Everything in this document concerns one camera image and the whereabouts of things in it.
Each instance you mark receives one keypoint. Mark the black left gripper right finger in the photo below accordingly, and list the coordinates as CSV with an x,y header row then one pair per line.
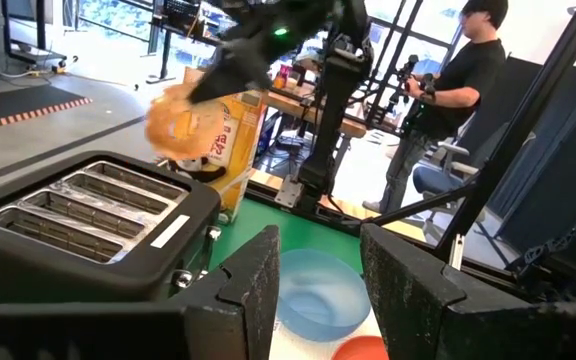
x,y
408,300

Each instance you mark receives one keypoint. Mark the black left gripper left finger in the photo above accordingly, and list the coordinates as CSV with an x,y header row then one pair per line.
x,y
248,300

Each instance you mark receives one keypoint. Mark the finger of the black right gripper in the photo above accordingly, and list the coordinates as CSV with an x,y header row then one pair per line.
x,y
218,85

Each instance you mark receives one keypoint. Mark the halved bagel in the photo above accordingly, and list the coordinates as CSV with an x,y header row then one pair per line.
x,y
183,130

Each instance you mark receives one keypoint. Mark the colourful cereal box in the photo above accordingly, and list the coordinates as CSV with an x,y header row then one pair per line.
x,y
245,150

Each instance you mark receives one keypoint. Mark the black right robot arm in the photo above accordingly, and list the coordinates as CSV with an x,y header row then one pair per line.
x,y
338,100

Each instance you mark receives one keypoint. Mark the wooden workbench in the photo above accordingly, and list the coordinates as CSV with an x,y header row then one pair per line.
x,y
288,105

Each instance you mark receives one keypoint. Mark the orange plate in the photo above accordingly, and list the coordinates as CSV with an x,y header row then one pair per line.
x,y
360,350

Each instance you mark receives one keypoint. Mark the light blue bowl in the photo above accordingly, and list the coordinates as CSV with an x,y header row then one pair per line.
x,y
318,300

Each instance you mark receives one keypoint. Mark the light wooden table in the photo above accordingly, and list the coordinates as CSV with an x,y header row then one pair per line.
x,y
263,179

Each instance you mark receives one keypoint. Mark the blue office chair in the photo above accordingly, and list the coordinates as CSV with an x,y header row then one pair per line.
x,y
433,180

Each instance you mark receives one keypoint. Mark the black handheld controller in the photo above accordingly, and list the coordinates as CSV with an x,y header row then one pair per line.
x,y
408,70

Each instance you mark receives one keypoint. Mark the dark blue partition panel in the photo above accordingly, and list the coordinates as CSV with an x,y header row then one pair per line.
x,y
568,175

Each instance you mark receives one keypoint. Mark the black floor mat striped edge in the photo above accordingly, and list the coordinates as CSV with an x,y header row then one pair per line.
x,y
13,102

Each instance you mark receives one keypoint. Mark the person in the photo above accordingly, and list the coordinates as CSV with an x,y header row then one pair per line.
x,y
468,75

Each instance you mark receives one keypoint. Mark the black four-slot toaster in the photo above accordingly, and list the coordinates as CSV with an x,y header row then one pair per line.
x,y
18,280

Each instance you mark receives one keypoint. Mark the black frame strut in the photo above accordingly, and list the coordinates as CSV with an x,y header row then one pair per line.
x,y
518,125

